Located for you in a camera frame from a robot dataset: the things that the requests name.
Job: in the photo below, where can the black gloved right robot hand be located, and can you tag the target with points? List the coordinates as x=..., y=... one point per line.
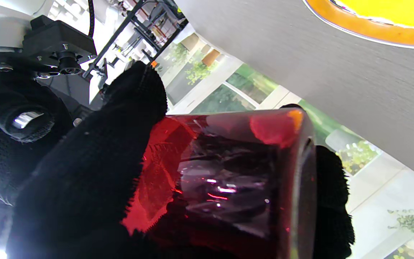
x=16, y=136

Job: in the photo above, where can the cluttered background shelf rack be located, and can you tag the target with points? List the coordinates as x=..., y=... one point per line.
x=153, y=25

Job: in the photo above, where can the steel kidney-shaped tray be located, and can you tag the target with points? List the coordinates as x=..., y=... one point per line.
x=336, y=25

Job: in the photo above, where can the red transparent sample bottle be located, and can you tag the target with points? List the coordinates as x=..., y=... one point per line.
x=235, y=180

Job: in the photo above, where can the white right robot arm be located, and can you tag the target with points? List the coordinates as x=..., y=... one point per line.
x=2, y=32

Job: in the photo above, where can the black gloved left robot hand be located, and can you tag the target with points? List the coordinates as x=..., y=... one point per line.
x=84, y=180

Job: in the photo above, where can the printed garden window backdrop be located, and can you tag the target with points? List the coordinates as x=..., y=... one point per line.
x=207, y=82

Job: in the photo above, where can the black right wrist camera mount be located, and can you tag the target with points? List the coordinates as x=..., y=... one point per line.
x=56, y=43

